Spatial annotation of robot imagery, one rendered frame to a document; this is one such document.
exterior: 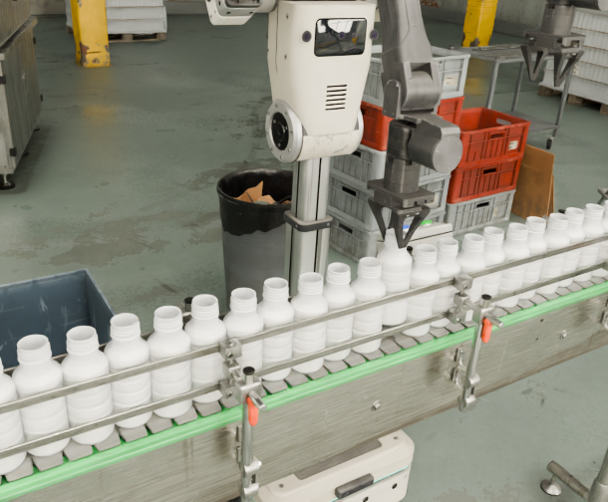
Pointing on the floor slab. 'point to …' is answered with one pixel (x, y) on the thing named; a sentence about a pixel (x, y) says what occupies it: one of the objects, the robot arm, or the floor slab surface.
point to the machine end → (1, 86)
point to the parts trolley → (516, 83)
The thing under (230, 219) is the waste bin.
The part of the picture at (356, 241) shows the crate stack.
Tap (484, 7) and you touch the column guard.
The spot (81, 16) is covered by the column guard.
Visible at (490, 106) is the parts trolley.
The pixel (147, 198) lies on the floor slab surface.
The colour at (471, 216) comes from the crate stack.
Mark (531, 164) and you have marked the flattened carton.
